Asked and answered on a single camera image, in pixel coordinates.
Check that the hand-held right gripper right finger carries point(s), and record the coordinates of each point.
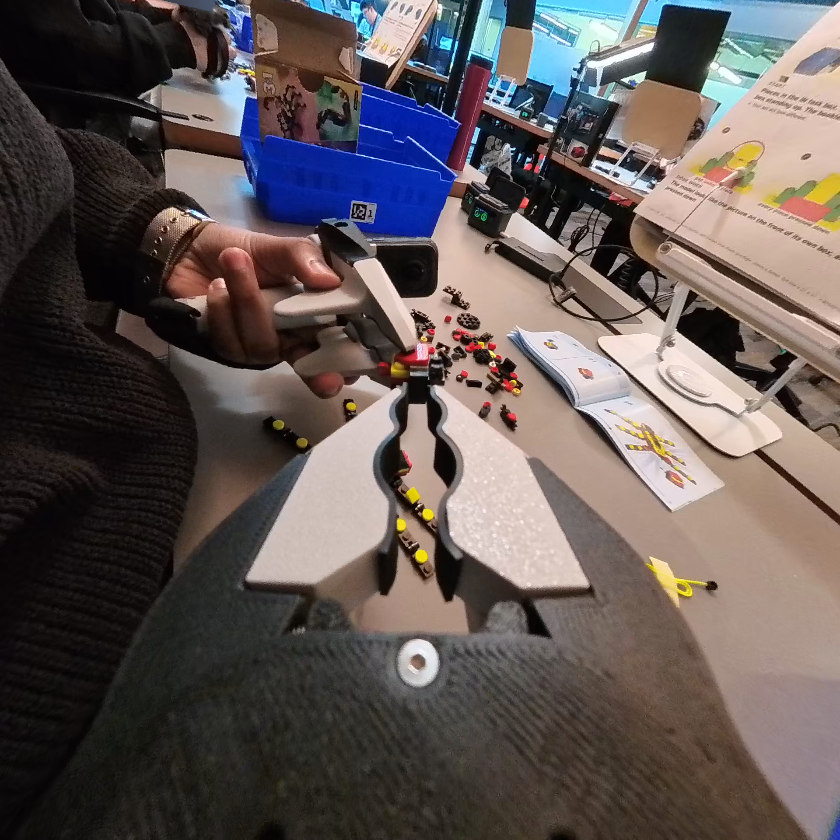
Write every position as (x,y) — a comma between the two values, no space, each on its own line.
(505,525)

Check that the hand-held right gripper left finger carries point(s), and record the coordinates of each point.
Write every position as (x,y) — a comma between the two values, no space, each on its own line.
(321,518)

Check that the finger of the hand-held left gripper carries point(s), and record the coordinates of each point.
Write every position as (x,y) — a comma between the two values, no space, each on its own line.
(387,302)
(334,358)

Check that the red yellow black lego model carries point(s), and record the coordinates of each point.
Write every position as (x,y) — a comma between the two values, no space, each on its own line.
(413,358)

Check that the person's left forearm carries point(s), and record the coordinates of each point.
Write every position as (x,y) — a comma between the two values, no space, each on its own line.
(98,216)

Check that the black yellow-studded lego leg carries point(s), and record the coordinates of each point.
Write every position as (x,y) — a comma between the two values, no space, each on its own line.
(412,493)
(350,408)
(420,556)
(287,433)

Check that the pile of loose lego pieces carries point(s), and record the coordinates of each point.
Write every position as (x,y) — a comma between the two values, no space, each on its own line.
(467,321)

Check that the cardboard lego box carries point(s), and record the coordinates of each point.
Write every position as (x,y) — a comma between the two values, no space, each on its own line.
(308,111)

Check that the lego instruction booklet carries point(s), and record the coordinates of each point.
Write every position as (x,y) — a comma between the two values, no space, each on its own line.
(590,374)

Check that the person's left hand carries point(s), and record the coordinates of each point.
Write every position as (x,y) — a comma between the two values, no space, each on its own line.
(262,253)

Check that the blue plastic bin with tag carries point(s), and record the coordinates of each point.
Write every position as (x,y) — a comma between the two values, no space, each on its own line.
(328,190)

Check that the black charging case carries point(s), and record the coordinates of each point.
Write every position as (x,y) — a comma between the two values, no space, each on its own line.
(474,195)
(492,216)

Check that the black flat device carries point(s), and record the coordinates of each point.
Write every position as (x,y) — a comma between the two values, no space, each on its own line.
(538,262)

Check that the white document stand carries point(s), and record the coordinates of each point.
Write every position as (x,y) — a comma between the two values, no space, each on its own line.
(689,407)

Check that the printed instruction sheet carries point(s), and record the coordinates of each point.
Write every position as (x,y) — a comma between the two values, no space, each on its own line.
(400,26)
(774,131)

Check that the black product box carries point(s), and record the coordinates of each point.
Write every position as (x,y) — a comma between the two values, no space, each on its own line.
(590,124)

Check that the beige cardboard panel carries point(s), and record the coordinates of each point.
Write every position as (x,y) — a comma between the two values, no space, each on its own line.
(659,118)

